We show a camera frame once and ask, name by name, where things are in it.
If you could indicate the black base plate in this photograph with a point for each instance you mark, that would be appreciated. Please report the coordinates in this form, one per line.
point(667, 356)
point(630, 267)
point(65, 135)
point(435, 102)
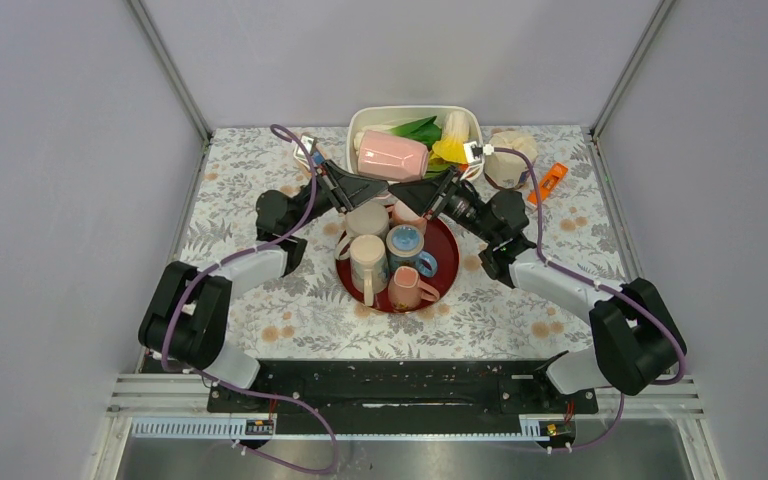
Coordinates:
point(381, 395)

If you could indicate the white slotted cable duct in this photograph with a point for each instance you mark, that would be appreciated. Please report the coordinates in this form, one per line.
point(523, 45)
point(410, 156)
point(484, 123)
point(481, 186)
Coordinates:
point(261, 429)

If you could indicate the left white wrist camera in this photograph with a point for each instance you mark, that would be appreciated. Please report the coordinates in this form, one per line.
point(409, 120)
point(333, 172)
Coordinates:
point(296, 151)

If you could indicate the white rectangular dish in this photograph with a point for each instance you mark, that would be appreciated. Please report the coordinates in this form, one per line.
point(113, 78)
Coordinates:
point(394, 115)

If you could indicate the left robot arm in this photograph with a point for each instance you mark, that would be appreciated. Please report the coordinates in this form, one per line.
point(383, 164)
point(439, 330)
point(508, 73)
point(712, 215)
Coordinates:
point(187, 316)

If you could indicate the yellow sponge blue label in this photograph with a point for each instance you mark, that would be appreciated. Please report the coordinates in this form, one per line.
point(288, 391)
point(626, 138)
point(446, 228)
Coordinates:
point(304, 166)

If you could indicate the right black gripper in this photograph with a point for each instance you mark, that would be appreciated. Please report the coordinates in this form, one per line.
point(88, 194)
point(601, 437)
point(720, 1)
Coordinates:
point(425, 197)

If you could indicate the white mug with rose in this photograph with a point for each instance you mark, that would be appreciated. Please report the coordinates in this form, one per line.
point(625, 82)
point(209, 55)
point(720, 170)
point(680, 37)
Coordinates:
point(372, 218)

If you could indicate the toy bok choy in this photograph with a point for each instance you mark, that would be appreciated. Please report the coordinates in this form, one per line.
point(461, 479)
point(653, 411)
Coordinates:
point(424, 130)

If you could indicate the left aluminium frame post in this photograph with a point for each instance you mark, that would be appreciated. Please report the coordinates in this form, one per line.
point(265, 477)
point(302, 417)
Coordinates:
point(157, 45)

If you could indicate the cream mug blue dragon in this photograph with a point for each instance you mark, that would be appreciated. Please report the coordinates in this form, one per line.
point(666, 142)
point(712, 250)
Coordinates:
point(369, 267)

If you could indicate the blue glazed mug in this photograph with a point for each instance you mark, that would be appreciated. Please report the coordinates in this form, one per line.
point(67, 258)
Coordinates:
point(405, 246)

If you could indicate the pink faceted mug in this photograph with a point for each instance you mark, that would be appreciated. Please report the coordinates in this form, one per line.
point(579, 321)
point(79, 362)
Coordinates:
point(384, 156)

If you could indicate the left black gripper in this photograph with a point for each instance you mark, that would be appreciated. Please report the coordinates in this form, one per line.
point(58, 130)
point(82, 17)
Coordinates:
point(351, 188)

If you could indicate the toy napa cabbage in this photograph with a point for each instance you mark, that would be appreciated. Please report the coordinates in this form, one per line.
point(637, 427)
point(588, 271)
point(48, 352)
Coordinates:
point(455, 133)

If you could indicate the pink mug at back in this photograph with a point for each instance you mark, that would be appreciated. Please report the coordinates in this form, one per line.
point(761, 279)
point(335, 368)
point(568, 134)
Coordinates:
point(401, 214)

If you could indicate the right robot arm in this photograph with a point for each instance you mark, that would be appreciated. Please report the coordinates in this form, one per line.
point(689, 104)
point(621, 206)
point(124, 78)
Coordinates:
point(634, 338)

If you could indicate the aluminium frame post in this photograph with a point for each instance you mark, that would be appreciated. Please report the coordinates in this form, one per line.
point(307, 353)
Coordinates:
point(631, 67)
point(157, 45)

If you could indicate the floral tablecloth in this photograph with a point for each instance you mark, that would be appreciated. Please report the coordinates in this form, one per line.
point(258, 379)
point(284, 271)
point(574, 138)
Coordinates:
point(309, 314)

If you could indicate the pink square mug front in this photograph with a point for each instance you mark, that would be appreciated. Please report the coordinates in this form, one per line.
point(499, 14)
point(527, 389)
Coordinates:
point(407, 291)

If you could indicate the right aluminium frame post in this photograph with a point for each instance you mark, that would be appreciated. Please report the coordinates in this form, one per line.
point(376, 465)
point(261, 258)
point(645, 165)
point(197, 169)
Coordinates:
point(631, 67)

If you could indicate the red round tray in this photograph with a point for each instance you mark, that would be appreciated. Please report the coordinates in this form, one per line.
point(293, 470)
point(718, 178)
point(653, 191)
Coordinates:
point(440, 242)

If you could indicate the wrapped toilet paper roll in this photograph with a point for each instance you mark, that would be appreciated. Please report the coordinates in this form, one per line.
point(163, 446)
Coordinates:
point(506, 171)

